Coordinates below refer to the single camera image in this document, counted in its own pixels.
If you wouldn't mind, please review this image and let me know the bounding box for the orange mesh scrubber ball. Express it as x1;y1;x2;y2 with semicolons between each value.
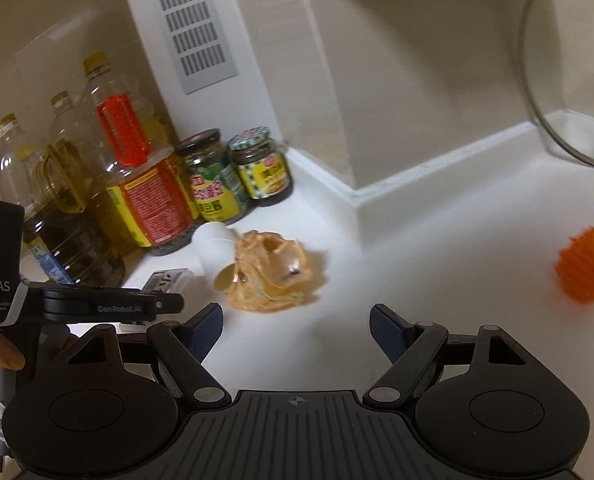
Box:
554;226;594;304

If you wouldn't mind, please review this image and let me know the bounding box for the oil bottle red handle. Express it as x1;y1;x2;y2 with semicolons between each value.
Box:
81;51;201;256

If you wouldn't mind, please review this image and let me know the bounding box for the soybean paste jar black lid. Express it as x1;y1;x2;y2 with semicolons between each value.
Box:
175;128;249;223

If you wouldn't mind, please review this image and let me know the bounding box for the yellow oil bottle behind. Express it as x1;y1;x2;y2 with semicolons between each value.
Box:
50;91;136;257

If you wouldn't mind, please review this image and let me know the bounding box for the small jar checkered lid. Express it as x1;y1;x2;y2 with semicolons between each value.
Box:
227;127;294;207

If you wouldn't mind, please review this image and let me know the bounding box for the grey wall vent grille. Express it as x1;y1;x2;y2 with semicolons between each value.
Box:
156;0;237;94

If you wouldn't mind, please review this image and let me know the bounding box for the dark oil bottle blue label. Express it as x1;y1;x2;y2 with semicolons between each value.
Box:
0;114;126;287

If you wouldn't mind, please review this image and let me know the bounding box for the floss pick box blue label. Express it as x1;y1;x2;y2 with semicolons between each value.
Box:
142;269;195;294

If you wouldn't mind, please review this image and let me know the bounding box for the orange plastic wrapper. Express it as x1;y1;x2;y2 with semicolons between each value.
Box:
227;230;321;313

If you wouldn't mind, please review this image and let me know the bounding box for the white cardboard tube roll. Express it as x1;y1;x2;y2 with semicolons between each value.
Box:
192;222;239;292

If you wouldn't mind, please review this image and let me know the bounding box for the glass pot lid black handle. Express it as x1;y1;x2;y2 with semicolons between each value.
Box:
518;0;594;168

